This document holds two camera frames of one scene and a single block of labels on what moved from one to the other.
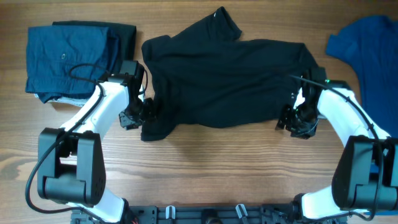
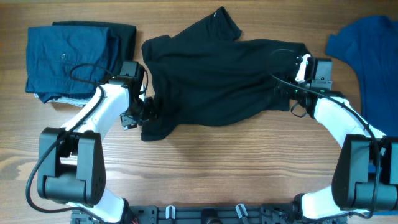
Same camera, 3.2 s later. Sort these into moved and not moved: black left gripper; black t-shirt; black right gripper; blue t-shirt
Moved: black right gripper
Not moved: black t-shirt; blue t-shirt; black left gripper
